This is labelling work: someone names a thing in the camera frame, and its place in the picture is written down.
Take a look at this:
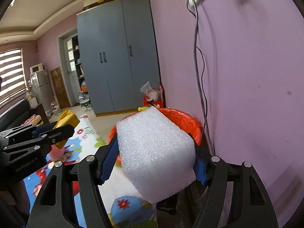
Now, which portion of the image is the brown wooden board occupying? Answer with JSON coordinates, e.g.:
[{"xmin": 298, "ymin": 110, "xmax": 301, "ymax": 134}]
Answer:
[{"xmin": 50, "ymin": 67, "xmax": 70, "ymax": 109}]

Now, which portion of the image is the pink foam fruit net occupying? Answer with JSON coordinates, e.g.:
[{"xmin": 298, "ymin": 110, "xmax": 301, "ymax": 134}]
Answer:
[{"xmin": 48, "ymin": 145, "xmax": 71, "ymax": 162}]

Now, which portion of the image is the striped sofa cushion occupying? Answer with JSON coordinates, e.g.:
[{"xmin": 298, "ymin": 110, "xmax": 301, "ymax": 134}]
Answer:
[{"xmin": 22, "ymin": 115, "xmax": 44, "ymax": 126}]

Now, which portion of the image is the white microwave oven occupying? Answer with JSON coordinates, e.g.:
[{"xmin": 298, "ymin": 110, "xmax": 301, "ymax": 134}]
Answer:
[{"xmin": 30, "ymin": 63, "xmax": 44, "ymax": 75}]

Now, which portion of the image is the clear water jug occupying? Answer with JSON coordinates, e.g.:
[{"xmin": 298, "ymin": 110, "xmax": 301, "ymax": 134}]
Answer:
[{"xmin": 51, "ymin": 98, "xmax": 60, "ymax": 115}]

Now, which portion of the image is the yellow crate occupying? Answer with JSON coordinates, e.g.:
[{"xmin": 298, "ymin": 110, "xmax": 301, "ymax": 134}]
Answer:
[{"xmin": 138, "ymin": 105, "xmax": 160, "ymax": 112}]

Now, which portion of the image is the clear plastic bag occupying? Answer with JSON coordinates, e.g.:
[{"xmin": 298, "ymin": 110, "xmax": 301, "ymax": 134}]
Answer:
[{"xmin": 140, "ymin": 81, "xmax": 160, "ymax": 100}]

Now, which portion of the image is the silver refrigerator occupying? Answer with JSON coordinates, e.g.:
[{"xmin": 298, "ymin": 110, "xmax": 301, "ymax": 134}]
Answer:
[{"xmin": 30, "ymin": 70, "xmax": 54, "ymax": 113}]

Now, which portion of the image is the blue cartoon tablecloth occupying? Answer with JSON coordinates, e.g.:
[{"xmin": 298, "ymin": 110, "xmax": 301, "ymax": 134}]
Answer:
[{"xmin": 28, "ymin": 115, "xmax": 158, "ymax": 227}]

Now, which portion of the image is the white foam block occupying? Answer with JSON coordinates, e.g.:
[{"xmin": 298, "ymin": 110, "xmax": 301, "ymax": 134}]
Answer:
[{"xmin": 116, "ymin": 108, "xmax": 196, "ymax": 204}]

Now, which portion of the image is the dark open shelf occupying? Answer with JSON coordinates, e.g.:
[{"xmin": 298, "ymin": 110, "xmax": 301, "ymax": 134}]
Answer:
[{"xmin": 72, "ymin": 36, "xmax": 88, "ymax": 94}]

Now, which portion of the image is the black leather sofa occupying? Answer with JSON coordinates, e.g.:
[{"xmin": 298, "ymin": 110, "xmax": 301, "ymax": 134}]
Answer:
[{"xmin": 0, "ymin": 98, "xmax": 50, "ymax": 133}]

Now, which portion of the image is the red basket on floor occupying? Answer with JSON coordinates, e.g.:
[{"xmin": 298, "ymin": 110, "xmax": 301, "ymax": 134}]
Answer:
[{"xmin": 143, "ymin": 95, "xmax": 164, "ymax": 108}]

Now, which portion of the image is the black router cable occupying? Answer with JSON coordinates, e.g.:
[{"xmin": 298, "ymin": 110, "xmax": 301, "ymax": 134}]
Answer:
[{"xmin": 186, "ymin": 0, "xmax": 217, "ymax": 156}]

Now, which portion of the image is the grey blue wardrobe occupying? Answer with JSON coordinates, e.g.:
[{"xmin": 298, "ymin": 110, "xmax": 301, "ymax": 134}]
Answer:
[{"xmin": 77, "ymin": 0, "xmax": 161, "ymax": 115}]

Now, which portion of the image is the large water bottle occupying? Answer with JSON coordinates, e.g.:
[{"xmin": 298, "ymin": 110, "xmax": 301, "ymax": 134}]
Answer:
[{"xmin": 78, "ymin": 92, "xmax": 92, "ymax": 111}]

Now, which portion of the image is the white panel door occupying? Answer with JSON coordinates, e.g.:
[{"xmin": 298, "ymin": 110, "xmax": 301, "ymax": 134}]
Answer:
[{"xmin": 63, "ymin": 33, "xmax": 80, "ymax": 104}]

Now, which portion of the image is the striped window blind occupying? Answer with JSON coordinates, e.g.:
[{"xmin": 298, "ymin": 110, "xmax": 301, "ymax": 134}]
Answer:
[{"xmin": 0, "ymin": 48, "xmax": 28, "ymax": 107}]

